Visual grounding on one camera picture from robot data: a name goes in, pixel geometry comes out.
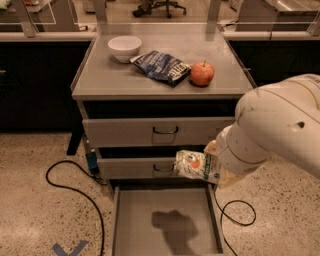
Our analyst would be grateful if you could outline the yellow taped gripper finger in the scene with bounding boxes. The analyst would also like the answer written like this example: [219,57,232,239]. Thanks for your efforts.
[218,167,244,188]
[204,140,217,156]

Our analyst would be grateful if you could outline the red apple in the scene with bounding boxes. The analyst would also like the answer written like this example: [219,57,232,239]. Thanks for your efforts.
[190,61,215,87]

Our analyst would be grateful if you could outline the black office chair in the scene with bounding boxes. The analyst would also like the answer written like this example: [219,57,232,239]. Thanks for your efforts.
[132,0,187,18]

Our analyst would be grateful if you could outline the black middle drawer handle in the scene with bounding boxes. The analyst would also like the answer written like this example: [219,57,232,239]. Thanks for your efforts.
[153,164,174,172]

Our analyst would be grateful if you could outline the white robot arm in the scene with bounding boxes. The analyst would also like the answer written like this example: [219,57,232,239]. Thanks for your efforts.
[205,74,320,188]

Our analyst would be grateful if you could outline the black top drawer handle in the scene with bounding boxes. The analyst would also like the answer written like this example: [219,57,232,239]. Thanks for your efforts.
[152,126,179,135]

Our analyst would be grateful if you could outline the grey bottom drawer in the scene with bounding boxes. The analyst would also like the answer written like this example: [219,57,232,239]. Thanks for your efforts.
[108,184,225,256]

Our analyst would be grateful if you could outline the blue chip bag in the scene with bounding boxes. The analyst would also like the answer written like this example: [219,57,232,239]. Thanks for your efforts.
[130,50,191,87]

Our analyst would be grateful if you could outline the grey middle drawer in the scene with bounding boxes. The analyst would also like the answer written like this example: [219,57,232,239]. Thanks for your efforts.
[97,157,176,179]

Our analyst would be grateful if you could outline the black floor cable right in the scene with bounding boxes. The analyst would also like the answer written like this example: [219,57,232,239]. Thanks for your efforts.
[213,191,257,256]

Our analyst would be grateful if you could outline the grey drawer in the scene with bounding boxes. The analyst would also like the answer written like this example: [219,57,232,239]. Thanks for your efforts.
[83,117,234,147]
[97,157,176,179]
[108,184,225,256]

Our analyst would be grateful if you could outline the blue power box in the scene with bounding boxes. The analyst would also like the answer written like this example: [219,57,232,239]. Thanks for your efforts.
[86,151,99,175]

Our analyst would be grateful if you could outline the grey drawer cabinet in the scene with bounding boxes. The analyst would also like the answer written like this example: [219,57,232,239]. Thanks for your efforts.
[72,23,254,189]

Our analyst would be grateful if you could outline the grey top drawer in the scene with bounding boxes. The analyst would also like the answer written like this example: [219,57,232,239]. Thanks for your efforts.
[83,117,234,147]

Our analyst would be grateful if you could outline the black drawer handle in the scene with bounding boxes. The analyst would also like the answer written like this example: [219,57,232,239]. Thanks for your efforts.
[153,164,174,172]
[152,126,179,135]

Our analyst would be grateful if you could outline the white ceramic bowl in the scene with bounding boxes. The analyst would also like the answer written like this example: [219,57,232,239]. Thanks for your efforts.
[108,36,142,63]

